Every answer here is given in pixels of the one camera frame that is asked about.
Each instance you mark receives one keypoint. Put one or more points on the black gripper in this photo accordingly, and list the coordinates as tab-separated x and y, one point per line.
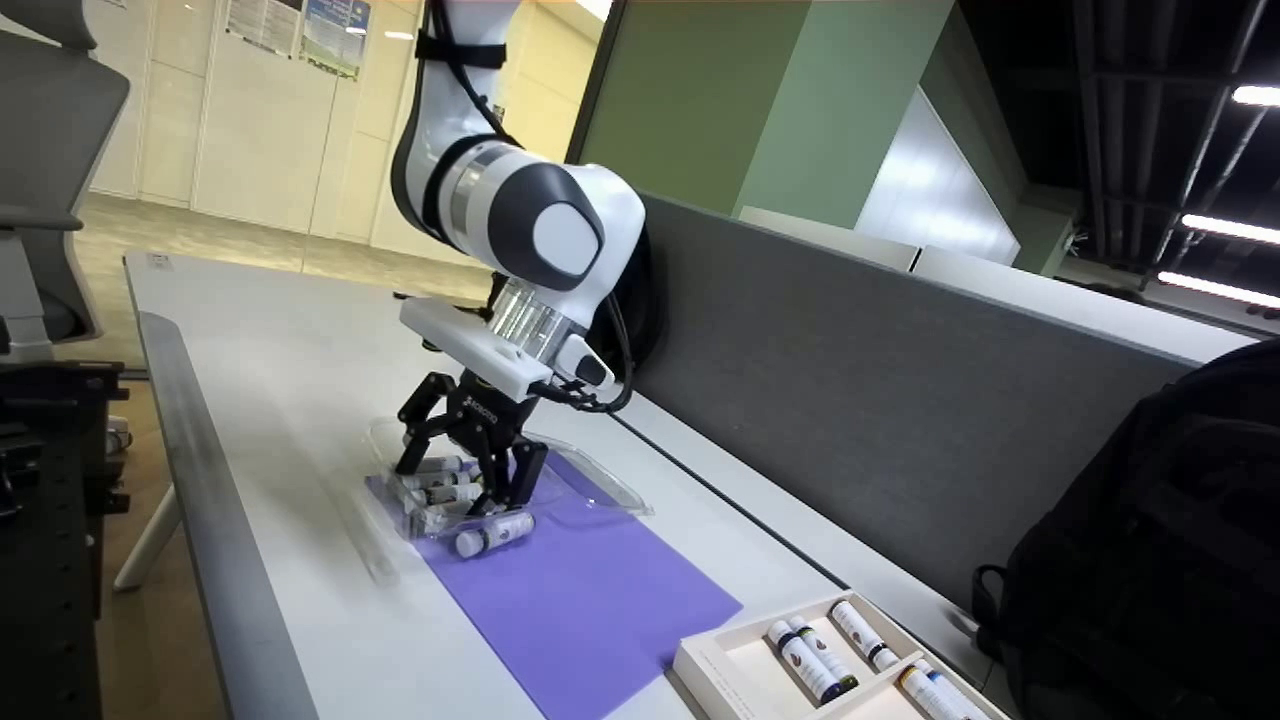
484	420

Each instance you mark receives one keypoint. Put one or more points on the small white bottle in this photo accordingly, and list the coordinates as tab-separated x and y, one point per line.
493	533
457	478
431	509

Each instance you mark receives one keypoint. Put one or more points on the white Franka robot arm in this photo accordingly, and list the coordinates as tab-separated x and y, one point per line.
534	203

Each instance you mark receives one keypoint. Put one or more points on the clear plastic box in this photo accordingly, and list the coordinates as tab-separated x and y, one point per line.
400	509

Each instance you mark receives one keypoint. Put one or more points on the purple mat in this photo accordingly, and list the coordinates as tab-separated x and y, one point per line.
587	602

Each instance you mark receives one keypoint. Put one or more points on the shallow wooden tray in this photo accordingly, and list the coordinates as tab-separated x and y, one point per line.
721	666

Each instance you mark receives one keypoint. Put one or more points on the white table leg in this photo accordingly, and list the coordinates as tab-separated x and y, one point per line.
147	541

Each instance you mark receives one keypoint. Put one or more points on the long grey desk partition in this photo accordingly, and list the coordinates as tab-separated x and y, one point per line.
865	402

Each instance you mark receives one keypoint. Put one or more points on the tall black backpack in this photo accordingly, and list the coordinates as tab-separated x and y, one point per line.
1161	561

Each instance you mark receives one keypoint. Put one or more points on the fluorescent ceiling light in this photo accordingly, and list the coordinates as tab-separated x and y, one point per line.
1256	92
1220	289
1235	230

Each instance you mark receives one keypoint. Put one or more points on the silver wrist camera bar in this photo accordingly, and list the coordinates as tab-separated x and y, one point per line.
461	342

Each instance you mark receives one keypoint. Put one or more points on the wall poster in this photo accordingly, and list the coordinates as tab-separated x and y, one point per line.
338	29

